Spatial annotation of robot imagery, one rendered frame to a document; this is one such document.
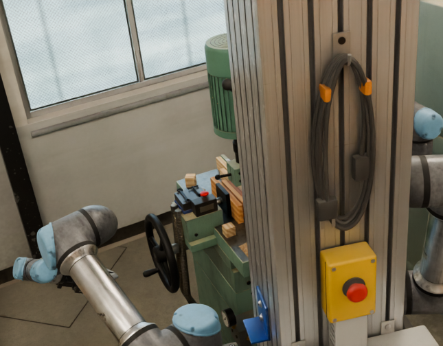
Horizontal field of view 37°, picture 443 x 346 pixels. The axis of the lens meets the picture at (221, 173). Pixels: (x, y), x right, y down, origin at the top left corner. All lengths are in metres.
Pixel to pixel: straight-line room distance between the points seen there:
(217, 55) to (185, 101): 1.61
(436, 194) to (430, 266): 0.29
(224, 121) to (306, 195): 1.06
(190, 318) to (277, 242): 0.60
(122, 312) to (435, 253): 0.78
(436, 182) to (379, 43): 0.50
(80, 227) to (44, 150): 1.69
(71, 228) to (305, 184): 0.87
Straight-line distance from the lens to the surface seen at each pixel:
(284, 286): 1.20
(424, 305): 1.80
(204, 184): 2.50
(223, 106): 2.11
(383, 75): 1.06
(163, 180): 3.76
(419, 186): 1.46
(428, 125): 1.81
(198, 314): 1.70
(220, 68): 2.05
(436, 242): 1.63
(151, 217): 2.26
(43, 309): 3.54
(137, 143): 3.61
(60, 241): 1.78
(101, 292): 1.72
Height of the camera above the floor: 2.17
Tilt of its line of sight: 30 degrees down
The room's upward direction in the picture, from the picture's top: 6 degrees counter-clockwise
